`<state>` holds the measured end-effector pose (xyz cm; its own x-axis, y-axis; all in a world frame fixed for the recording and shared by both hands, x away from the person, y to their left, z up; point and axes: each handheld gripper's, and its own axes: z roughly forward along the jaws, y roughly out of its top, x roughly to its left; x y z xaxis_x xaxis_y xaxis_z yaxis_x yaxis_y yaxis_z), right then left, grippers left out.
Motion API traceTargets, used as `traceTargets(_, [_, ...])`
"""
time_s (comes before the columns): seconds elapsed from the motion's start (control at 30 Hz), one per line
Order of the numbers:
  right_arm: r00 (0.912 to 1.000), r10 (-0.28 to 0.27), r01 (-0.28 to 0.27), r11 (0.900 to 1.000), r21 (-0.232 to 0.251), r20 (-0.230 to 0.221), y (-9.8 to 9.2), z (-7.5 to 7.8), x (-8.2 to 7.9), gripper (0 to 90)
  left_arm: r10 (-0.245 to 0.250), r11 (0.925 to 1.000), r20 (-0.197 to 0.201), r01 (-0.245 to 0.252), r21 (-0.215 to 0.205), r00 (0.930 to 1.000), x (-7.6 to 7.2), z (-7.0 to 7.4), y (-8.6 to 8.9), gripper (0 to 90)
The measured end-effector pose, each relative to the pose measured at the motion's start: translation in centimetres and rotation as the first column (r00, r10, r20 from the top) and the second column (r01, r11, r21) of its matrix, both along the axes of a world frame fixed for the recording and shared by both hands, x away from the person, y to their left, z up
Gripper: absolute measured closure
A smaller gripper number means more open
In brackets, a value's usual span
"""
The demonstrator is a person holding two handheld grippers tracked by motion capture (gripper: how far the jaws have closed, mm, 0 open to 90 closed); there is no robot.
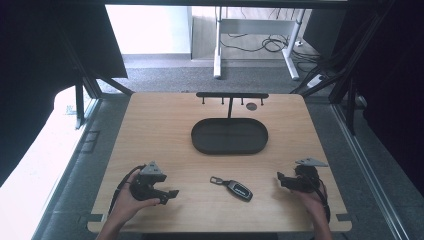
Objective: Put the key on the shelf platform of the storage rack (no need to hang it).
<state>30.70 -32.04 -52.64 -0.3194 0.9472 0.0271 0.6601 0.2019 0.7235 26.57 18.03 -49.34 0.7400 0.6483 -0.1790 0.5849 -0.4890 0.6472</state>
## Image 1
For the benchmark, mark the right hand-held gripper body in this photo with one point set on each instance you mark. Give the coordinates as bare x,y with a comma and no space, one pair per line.
305,178

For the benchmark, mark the black metal stand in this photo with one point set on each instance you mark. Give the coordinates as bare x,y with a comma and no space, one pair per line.
348,76
80,100

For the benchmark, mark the grey round table grommet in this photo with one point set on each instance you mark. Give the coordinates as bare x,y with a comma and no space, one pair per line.
251,106

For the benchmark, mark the aluminium floor rail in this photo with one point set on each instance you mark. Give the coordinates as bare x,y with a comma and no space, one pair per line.
366,173

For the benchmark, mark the person's left hand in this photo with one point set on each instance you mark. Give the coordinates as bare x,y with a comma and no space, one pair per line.
128,205

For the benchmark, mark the person's right hand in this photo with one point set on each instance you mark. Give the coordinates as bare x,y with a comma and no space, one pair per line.
311,203

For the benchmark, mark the grey floor socket box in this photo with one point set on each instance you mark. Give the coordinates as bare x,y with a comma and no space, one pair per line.
90,141

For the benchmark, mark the black key rack with tray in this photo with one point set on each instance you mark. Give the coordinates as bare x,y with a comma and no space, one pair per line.
229,136

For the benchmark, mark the white desk frame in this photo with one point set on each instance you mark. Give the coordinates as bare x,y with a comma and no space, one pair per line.
218,50

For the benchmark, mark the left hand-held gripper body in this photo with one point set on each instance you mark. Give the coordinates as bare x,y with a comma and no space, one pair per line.
145,185

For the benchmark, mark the dark curtain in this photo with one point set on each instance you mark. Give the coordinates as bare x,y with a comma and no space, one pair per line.
40,66
393,83

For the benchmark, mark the white power strip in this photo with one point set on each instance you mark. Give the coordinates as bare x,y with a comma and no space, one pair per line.
316,81

